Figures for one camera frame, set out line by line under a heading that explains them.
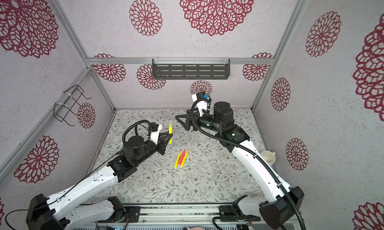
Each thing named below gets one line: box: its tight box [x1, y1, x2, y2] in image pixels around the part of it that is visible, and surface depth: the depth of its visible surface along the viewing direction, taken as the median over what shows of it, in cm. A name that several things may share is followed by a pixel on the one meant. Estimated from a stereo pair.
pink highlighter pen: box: [178, 149, 186, 166], surface depth 94 cm
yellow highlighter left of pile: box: [174, 150, 182, 168], surface depth 94 cm
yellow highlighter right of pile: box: [180, 150, 190, 167], surface depth 94 cm
